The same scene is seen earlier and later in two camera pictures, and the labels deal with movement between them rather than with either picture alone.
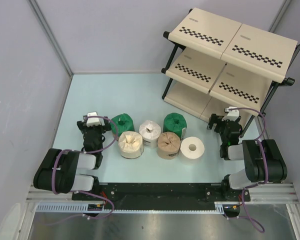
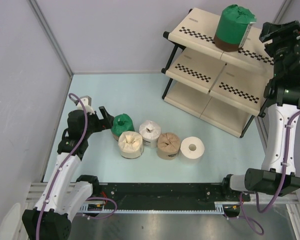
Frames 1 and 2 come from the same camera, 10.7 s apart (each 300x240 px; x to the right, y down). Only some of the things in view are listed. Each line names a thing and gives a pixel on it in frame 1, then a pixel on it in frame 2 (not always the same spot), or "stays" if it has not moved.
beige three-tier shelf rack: (216, 64) stays
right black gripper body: (223, 138) -> (279, 49)
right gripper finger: (213, 119) -> (270, 31)
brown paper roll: (168, 145) stays
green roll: (175, 123) -> (232, 27)
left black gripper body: (99, 130) -> (94, 124)
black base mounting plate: (164, 196) stays
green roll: (123, 123) stays
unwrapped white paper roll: (192, 147) stays
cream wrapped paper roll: (130, 144) stays
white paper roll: (150, 130) stays
